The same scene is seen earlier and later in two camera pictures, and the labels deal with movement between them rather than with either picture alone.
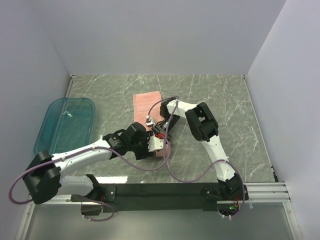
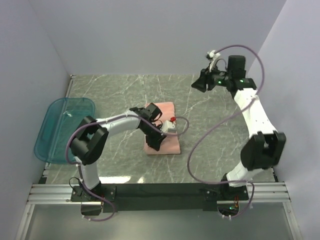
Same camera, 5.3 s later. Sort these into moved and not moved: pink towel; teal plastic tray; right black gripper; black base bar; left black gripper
Moved: left black gripper; pink towel; right black gripper
Not moved: black base bar; teal plastic tray
